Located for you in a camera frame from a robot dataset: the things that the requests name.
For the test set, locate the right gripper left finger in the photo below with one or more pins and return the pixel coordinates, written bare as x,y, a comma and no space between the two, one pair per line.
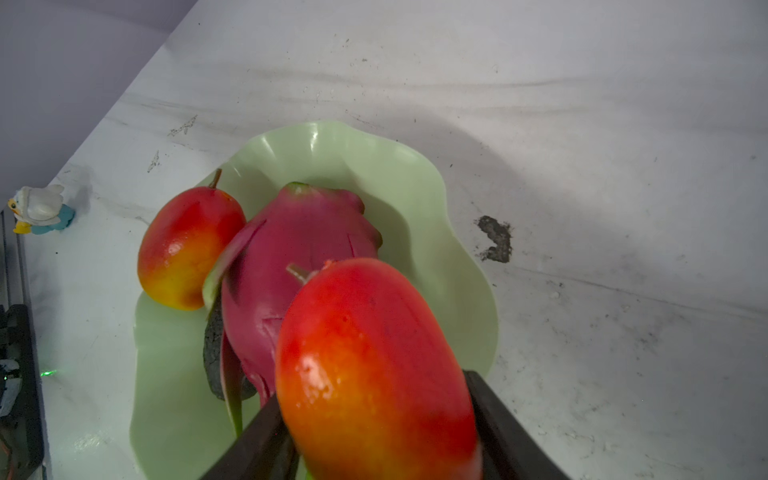
265,450

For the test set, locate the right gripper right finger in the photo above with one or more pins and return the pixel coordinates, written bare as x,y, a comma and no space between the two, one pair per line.
508,450

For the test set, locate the black avocado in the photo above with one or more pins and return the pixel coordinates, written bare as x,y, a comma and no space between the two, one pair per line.
212,349

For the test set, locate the small red yellow mango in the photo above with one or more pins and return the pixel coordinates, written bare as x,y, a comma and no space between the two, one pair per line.
366,381

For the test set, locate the pink dragon fruit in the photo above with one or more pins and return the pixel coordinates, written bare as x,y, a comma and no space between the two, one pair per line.
305,226

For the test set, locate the large red yellow mango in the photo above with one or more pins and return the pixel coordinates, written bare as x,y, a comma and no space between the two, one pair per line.
183,242

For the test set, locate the green scalloped fruit bowl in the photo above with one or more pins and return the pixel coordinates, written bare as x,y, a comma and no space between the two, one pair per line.
178,428

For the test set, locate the white duck toy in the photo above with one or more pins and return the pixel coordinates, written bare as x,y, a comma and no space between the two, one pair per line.
40,210

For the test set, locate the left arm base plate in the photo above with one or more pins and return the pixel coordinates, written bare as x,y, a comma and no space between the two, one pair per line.
22,433

